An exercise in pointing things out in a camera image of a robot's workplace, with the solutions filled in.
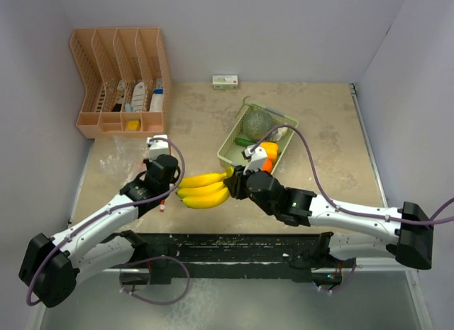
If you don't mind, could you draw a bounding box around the yellow banana bunch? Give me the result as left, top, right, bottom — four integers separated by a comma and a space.
177, 166, 233, 209

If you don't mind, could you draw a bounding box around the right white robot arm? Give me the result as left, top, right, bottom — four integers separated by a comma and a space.
223, 166, 433, 270

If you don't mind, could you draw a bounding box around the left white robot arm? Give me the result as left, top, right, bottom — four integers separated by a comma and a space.
18, 155, 184, 308

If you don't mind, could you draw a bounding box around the orange fruit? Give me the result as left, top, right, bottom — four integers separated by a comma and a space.
261, 158, 274, 174

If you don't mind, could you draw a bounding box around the yellow small box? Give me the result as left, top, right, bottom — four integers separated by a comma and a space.
126, 120, 141, 131

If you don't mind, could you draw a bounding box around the orange bell pepper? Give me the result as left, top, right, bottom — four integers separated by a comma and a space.
260, 142, 279, 163

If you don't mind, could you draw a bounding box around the white garlic bulb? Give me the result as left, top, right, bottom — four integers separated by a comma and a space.
270, 127, 288, 142

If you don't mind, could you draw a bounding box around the white blue packet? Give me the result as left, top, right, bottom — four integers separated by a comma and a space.
148, 78, 164, 112

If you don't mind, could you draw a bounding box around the green plastic basket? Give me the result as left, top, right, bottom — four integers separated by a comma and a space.
217, 97, 298, 167

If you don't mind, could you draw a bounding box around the black white item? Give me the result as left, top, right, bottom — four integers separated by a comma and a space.
111, 79, 125, 112

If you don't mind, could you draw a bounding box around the white patterned pouch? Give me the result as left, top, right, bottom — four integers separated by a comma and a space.
131, 82, 145, 112

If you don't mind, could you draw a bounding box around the green netted melon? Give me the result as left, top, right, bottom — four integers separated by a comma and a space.
243, 110, 275, 141

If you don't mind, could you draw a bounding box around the pink desk file organizer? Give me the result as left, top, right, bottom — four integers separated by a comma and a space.
70, 28, 172, 139

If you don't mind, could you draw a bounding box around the small green white box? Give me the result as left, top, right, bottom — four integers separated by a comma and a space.
211, 75, 238, 90

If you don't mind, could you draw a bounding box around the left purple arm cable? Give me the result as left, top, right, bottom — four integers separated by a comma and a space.
25, 136, 186, 307

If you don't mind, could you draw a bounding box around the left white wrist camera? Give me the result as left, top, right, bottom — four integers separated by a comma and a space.
145, 134, 171, 160

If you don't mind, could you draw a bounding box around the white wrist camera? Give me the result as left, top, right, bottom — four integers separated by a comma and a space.
145, 134, 171, 160
242, 146, 268, 175

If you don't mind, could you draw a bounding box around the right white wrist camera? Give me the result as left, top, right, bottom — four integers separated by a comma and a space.
242, 146, 268, 175

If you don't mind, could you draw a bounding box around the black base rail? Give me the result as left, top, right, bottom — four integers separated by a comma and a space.
122, 231, 354, 285

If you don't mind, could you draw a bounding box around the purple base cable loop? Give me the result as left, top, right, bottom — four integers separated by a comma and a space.
118, 255, 192, 307

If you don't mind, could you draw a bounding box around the aluminium frame rail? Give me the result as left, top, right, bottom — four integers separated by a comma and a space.
349, 83, 434, 329

